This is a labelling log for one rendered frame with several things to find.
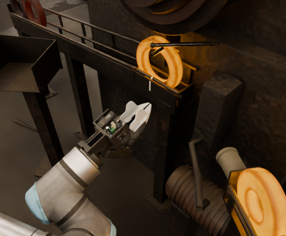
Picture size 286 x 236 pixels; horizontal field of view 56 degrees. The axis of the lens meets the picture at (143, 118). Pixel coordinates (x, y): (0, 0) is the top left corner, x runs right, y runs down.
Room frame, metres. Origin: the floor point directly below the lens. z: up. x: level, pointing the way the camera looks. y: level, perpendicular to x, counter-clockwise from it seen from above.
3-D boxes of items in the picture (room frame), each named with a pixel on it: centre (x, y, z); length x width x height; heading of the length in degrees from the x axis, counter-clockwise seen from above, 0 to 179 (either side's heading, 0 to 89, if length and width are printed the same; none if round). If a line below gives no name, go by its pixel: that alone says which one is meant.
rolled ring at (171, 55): (0.76, -0.05, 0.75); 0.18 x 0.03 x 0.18; 44
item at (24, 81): (0.92, 0.50, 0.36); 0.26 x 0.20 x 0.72; 79
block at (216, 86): (0.60, -0.22, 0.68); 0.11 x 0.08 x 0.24; 134
